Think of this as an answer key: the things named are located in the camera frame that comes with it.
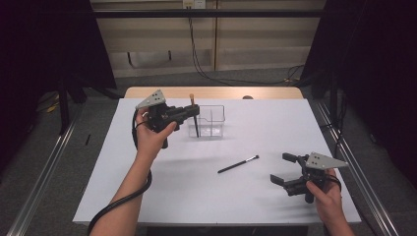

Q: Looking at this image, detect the black brush with orange bristles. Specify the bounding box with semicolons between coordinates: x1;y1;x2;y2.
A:
189;93;201;139

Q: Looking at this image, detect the black stand post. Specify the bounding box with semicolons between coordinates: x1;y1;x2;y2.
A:
328;72;339;126
58;77;72;136

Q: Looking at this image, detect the black wall cable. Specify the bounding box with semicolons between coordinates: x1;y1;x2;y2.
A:
187;6;306;87

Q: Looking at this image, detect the yellow floor cable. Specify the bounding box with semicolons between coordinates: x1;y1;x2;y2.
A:
44;101;61;114

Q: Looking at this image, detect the black brush with silver ferrule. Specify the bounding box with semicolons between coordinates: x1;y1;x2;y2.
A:
217;154;260;174

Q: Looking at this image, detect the white wall outlet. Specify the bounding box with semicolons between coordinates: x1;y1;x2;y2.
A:
182;0;207;10

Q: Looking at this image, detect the black horizontal bar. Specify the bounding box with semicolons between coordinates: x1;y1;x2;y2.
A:
92;9;326;19

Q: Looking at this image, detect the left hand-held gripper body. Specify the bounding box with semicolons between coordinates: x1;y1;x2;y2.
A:
135;88;180;149

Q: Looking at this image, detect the person's right hand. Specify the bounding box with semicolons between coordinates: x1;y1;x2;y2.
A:
305;168;347;224

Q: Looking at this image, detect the wooden table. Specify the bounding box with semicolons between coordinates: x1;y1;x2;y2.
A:
123;86;305;100

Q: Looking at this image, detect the metal floor rail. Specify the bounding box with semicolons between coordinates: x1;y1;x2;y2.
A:
314;97;400;236
6;103;85;236

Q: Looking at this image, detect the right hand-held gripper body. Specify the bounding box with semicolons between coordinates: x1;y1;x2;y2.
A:
284;151;349;205

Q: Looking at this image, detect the dark curtain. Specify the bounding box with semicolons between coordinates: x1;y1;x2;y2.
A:
0;0;117;175
300;0;417;190

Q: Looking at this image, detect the black floor cable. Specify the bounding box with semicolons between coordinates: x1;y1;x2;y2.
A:
319;94;349;155

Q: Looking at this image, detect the clear plastic organizer box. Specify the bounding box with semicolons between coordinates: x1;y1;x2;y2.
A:
185;104;226;139

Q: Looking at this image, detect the person's left hand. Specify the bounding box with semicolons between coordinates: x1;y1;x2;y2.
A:
135;107;178;161

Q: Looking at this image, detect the white table cover board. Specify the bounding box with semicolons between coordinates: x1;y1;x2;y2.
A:
72;97;362;227

